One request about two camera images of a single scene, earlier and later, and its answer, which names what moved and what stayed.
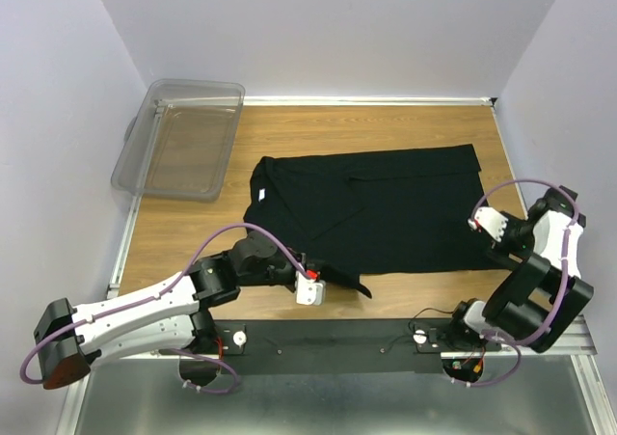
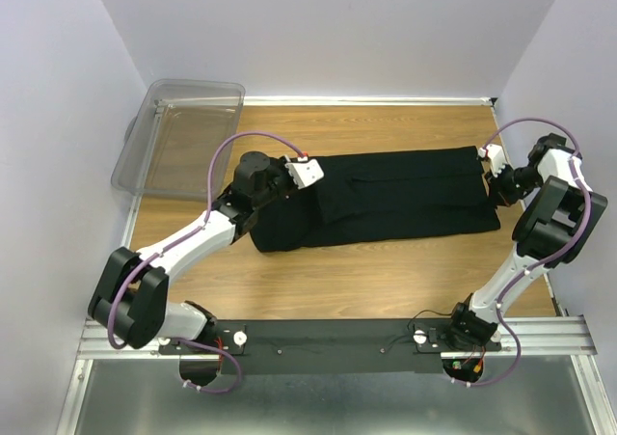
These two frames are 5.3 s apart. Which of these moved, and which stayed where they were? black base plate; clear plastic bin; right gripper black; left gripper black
Moved: left gripper black; right gripper black
Stayed: clear plastic bin; black base plate
